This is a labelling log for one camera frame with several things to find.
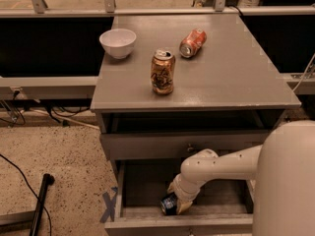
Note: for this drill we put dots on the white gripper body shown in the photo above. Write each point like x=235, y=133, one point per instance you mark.
x=181, y=192

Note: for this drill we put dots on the blue pepsi can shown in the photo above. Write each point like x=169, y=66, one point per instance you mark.
x=168, y=204

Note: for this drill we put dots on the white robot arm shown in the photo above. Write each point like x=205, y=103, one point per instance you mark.
x=283, y=168

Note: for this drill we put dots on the grey open middle drawer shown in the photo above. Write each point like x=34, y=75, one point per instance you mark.
x=222, y=207

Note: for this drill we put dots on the grey top drawer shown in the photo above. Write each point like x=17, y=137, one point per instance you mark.
x=176, y=144

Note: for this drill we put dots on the grey drawer cabinet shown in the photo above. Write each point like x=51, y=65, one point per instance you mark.
x=124, y=102

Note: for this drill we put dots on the gold brown upright can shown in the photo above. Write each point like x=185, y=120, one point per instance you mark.
x=162, y=71

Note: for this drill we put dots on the orange soda can lying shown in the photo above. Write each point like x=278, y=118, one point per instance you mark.
x=191, y=44

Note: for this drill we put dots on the black metal stand leg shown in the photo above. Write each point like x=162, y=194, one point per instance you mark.
x=28, y=219

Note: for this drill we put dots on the white bowl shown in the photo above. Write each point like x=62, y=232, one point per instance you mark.
x=118, y=43

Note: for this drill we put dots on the grey metal railing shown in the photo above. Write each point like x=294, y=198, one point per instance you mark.
x=98, y=9

